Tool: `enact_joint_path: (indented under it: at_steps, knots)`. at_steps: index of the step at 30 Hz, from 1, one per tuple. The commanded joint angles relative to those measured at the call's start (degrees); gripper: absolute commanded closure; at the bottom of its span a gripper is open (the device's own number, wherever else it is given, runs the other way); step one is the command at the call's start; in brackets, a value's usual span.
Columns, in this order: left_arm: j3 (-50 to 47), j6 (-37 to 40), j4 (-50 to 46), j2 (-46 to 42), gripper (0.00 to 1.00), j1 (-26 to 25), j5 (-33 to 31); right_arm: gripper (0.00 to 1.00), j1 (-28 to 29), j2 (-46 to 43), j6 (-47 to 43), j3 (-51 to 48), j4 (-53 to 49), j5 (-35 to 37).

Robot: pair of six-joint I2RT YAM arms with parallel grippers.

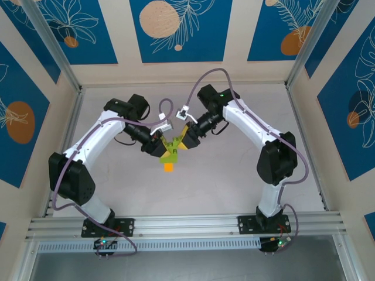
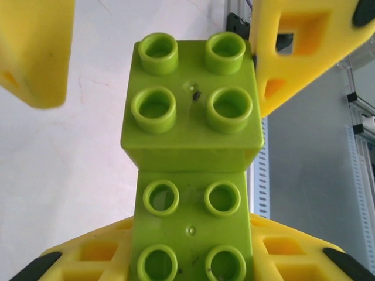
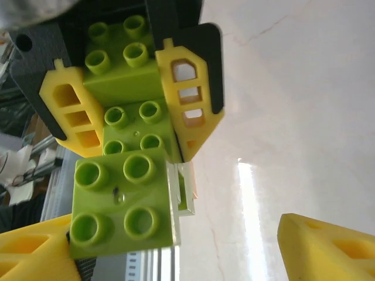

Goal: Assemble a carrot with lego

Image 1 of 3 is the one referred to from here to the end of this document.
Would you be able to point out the orange lego brick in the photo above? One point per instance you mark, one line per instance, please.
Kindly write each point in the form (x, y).
(169, 167)

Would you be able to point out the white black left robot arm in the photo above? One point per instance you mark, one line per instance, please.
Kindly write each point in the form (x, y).
(93, 131)

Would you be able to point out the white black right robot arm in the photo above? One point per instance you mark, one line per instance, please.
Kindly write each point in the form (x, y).
(255, 123)

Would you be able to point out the grey metal sheet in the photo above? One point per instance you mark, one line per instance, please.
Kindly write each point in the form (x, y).
(187, 267)

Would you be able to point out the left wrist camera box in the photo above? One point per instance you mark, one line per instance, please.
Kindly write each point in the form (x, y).
(167, 126)

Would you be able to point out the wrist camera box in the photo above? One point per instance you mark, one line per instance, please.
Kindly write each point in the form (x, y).
(182, 114)
(167, 126)

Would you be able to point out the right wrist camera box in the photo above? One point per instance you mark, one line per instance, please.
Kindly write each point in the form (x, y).
(182, 114)

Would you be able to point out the aluminium side rail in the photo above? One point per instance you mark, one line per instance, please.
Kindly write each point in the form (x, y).
(74, 117)
(306, 146)

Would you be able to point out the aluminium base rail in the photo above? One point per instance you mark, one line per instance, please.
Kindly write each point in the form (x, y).
(187, 225)

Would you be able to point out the blue floral wall panel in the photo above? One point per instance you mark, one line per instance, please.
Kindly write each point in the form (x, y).
(38, 49)
(263, 29)
(205, 44)
(345, 29)
(102, 44)
(331, 131)
(17, 87)

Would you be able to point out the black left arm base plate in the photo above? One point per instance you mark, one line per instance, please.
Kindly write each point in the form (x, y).
(126, 226)

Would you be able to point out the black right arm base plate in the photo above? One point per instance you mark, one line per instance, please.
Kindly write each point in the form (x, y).
(246, 224)

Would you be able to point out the aluminium corner post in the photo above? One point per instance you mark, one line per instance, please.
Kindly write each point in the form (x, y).
(52, 44)
(304, 44)

